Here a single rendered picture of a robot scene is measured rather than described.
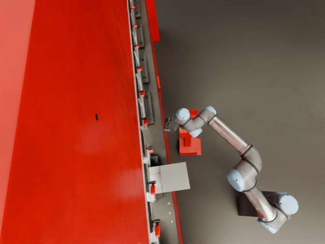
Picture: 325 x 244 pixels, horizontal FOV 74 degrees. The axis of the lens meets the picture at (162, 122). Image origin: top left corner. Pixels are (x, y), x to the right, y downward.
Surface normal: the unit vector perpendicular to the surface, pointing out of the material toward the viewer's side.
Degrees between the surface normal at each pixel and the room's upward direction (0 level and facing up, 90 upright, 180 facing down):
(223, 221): 0
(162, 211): 0
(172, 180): 0
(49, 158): 90
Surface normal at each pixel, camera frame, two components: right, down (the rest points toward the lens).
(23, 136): 0.99, -0.15
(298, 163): -0.10, -0.38
